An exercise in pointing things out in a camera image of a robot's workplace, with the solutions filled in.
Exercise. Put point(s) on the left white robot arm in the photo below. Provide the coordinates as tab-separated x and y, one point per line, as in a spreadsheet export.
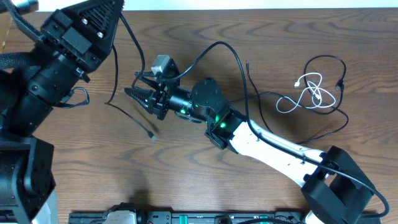
32	84

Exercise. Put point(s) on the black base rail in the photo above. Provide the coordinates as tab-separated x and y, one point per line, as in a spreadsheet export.
167	217

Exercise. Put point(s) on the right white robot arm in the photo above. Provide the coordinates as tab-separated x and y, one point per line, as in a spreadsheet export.
335	188

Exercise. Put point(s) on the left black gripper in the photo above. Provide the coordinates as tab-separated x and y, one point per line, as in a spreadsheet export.
76	42

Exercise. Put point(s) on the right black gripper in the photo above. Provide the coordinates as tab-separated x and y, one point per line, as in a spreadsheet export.
155	104

